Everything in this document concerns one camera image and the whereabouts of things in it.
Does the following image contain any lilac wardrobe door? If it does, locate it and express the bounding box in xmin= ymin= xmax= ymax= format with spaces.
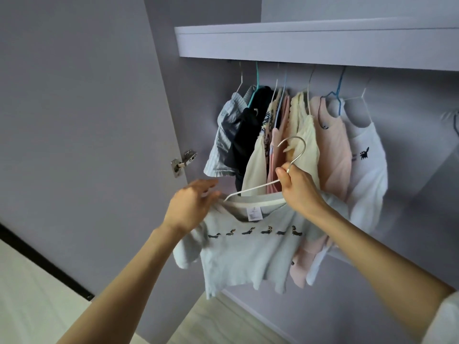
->
xmin=0 ymin=0 xmax=187 ymax=344

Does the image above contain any lilac wardrobe shelf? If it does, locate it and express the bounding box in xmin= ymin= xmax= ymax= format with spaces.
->
xmin=174 ymin=17 xmax=459 ymax=72

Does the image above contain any teal hanger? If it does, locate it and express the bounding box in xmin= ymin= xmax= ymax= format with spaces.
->
xmin=247 ymin=61 xmax=265 ymax=108

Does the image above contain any lilac wardrobe cabinet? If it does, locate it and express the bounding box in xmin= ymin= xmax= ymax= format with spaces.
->
xmin=143 ymin=0 xmax=459 ymax=344

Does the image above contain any metal door hinge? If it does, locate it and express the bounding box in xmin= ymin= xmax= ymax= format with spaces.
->
xmin=171 ymin=150 xmax=198 ymax=178

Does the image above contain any black garment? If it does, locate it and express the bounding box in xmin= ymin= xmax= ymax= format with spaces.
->
xmin=224 ymin=86 xmax=274 ymax=192

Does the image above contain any blue hanger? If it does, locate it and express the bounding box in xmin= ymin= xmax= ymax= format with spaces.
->
xmin=440 ymin=110 xmax=459 ymax=137
xmin=324 ymin=66 xmax=348 ymax=118

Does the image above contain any white hanger with metal hook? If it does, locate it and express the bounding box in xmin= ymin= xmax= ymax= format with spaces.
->
xmin=224 ymin=137 xmax=306 ymax=202

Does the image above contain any pink t-shirt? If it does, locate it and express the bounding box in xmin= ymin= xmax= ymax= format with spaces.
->
xmin=290 ymin=96 xmax=354 ymax=289

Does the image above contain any light blue dog print t-shirt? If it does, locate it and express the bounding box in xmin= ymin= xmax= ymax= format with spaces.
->
xmin=173 ymin=191 xmax=350 ymax=301

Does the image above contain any person's left hand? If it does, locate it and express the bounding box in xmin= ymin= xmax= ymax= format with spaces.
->
xmin=162 ymin=179 xmax=222 ymax=241

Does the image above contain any pink scalloped garment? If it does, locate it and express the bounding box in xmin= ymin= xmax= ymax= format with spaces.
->
xmin=266 ymin=91 xmax=292 ymax=194

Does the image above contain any blue striped shirt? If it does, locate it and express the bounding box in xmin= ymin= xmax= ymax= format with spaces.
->
xmin=204 ymin=90 xmax=253 ymax=178

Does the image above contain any white t-shirt with black print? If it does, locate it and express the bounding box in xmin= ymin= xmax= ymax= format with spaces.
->
xmin=306 ymin=99 xmax=389 ymax=288

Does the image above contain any person's white sleeve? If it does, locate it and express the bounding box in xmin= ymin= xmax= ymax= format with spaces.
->
xmin=422 ymin=290 xmax=459 ymax=344

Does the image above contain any person's right forearm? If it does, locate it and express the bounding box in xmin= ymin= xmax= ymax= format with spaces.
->
xmin=299 ymin=201 xmax=457 ymax=343

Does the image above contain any person's left forearm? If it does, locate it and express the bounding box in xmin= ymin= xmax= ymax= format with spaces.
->
xmin=55 ymin=224 xmax=188 ymax=344

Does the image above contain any person's right hand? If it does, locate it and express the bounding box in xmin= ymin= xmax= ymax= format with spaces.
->
xmin=275 ymin=162 xmax=326 ymax=220

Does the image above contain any white wire hanger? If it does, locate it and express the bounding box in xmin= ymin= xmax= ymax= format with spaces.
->
xmin=344 ymin=86 xmax=374 ymax=125
xmin=235 ymin=62 xmax=249 ymax=94

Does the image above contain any floral patterned garment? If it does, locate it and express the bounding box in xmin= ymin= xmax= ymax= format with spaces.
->
xmin=257 ymin=99 xmax=278 ymax=167

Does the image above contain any cream top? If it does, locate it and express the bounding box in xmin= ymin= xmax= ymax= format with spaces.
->
xmin=241 ymin=134 xmax=269 ymax=198

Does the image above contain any pale yellow ruffled garment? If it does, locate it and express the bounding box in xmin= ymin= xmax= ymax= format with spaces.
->
xmin=286 ymin=91 xmax=320 ymax=195

